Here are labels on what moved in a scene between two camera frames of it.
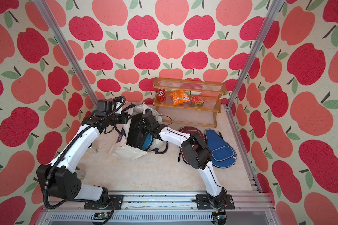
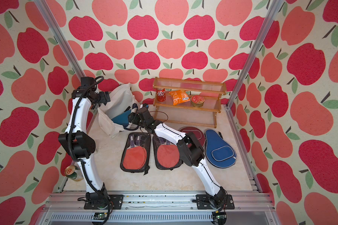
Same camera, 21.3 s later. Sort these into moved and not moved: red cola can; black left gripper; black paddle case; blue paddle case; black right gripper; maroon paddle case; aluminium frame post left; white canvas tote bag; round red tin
Moved: black paddle case; white canvas tote bag; black left gripper
Not moved: black right gripper; maroon paddle case; blue paddle case; round red tin; red cola can; aluminium frame post left
